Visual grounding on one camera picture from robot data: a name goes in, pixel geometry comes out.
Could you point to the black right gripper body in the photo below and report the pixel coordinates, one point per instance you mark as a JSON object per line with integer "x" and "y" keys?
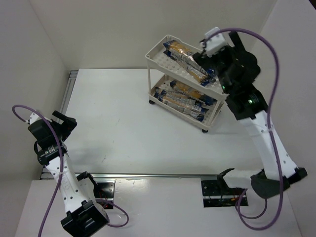
{"x": 206, "y": 60}

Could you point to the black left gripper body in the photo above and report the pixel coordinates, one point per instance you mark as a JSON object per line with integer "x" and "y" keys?
{"x": 65, "y": 122}

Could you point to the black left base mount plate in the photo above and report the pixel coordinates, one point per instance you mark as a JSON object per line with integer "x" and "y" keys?
{"x": 105, "y": 190}

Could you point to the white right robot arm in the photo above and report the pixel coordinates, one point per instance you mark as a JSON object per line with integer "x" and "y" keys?
{"x": 237, "y": 69}

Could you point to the aluminium table edge rail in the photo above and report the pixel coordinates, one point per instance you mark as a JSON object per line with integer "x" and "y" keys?
{"x": 68, "y": 91}

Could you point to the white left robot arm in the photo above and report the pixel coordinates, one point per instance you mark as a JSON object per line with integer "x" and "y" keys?
{"x": 84, "y": 216}

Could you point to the front aluminium rail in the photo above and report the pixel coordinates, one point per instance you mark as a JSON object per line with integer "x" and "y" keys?
{"x": 102, "y": 177}

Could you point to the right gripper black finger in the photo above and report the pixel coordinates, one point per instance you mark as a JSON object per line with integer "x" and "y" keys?
{"x": 238, "y": 45}
{"x": 203, "y": 61}

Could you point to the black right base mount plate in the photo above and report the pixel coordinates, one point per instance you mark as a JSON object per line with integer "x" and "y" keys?
{"x": 214, "y": 196}

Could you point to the cream two-tier shelf cart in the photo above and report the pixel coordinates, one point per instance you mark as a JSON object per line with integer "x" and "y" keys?
{"x": 156, "y": 59}

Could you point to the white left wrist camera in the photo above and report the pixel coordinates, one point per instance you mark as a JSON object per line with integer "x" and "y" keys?
{"x": 33, "y": 118}

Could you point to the spaghetti bag with white label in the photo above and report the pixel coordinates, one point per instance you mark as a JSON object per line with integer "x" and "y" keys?
{"x": 200, "y": 77}

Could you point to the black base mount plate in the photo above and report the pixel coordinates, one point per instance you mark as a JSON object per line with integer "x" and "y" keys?
{"x": 105, "y": 190}
{"x": 214, "y": 196}

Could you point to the yellow spaghetti bag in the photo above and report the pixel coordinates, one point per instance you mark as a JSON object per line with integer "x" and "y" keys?
{"x": 191, "y": 92}
{"x": 182, "y": 53}

